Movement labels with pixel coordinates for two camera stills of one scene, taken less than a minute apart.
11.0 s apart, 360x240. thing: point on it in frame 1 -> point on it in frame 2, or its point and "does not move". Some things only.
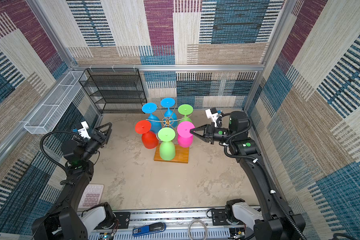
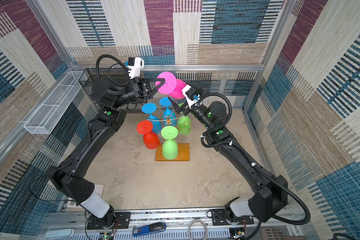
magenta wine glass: [185, 137] -> [172, 86]
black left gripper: [99, 138] -> [140, 90]
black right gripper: [208, 133] -> [185, 109]
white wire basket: [45, 119] does not move
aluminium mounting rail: [195, 223] does not move
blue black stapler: [151, 228] does not move
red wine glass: [149, 139] does not move
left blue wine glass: [155, 122] does not move
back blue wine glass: [170, 118] does not move
